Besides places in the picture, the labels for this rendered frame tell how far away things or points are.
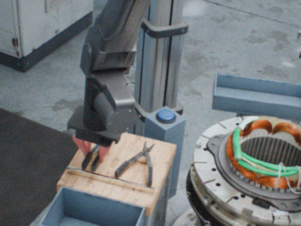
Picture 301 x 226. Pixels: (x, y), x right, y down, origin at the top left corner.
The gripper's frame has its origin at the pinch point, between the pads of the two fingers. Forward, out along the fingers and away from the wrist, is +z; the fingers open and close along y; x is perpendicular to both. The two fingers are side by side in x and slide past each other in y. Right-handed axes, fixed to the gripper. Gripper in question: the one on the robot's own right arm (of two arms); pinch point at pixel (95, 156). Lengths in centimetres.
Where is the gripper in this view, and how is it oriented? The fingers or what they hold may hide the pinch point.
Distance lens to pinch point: 109.1
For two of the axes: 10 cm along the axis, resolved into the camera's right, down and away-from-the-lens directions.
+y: 9.6, 2.8, -1.0
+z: -1.5, 7.4, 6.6
